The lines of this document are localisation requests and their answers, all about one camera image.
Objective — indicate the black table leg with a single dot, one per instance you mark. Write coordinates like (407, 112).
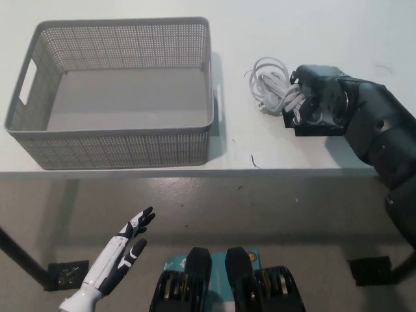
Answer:
(403, 266)
(22, 260)

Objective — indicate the black tape patch on table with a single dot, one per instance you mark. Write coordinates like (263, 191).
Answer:
(312, 130)

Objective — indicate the grey perforated plastic basket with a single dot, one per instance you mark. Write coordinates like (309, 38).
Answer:
(130, 97)

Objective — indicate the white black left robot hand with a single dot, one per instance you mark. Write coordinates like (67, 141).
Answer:
(120, 250)

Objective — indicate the black tape floor patch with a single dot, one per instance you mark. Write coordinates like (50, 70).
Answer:
(68, 274)
(370, 271)

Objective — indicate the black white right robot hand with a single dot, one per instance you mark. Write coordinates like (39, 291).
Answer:
(325, 94)

